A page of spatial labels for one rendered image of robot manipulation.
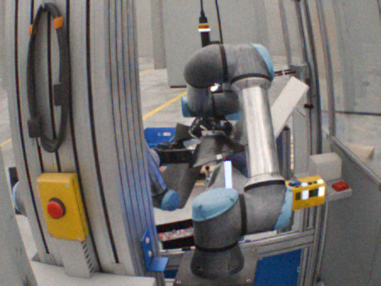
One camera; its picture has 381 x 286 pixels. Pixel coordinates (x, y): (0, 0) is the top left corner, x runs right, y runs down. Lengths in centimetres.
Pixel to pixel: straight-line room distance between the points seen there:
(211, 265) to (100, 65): 67
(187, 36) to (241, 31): 104
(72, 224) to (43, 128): 19
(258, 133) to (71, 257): 64
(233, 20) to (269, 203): 799
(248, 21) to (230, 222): 795
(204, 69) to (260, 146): 26
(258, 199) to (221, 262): 19
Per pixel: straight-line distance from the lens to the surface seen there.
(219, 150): 200
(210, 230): 133
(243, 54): 145
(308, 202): 192
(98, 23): 92
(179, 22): 958
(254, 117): 141
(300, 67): 253
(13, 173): 186
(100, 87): 93
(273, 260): 205
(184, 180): 222
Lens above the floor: 177
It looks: 16 degrees down
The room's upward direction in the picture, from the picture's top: 5 degrees counter-clockwise
